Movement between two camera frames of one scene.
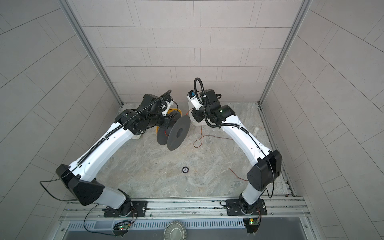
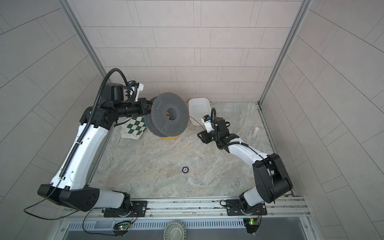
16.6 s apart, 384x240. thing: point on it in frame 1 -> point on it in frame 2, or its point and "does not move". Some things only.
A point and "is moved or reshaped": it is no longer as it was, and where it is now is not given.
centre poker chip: x=185 y=169 does not move
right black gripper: x=198 y=117 -> x=205 y=137
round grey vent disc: x=175 y=230 does not move
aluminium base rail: x=213 y=211 does not move
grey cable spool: x=173 y=133 is moved or reshaped
